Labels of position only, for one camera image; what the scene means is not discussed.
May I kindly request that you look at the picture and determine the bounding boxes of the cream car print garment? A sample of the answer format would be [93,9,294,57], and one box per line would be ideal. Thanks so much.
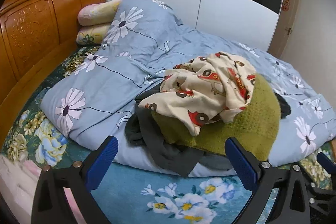
[138,51,257,137]

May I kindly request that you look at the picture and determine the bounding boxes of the green fuzzy garment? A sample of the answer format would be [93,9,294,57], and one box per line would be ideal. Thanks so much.
[151,73,280,161]

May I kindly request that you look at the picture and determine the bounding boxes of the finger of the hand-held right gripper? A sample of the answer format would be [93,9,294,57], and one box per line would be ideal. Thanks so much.
[316,152,336,171]
[306,178,336,216]

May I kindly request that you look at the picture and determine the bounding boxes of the pink cloth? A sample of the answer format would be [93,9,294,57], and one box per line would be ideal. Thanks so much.
[0,154,79,224]

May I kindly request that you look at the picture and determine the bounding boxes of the blue daisy print duvet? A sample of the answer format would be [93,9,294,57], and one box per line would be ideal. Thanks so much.
[41,0,336,178]

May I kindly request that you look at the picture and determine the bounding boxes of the dark grey garment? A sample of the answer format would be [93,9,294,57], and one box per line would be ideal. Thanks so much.
[125,88,292,178]

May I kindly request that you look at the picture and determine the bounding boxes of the pink yellow floral pillow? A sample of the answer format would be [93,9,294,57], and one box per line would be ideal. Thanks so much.
[77,0,122,26]

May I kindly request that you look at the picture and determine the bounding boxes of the teal floral bed sheet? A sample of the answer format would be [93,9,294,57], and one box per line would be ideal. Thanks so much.
[0,46,336,224]

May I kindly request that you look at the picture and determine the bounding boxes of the light wooden door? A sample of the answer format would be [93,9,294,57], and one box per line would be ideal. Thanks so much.
[268,0,301,58]

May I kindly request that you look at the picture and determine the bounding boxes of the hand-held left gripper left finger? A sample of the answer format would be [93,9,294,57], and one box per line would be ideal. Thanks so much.
[31,135,119,224]

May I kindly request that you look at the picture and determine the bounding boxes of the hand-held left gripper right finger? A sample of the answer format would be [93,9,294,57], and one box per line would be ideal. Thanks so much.
[225,136,313,224]

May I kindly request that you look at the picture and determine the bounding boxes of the yellow green floral pillow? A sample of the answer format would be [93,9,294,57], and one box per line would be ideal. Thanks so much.
[76,22,114,45]

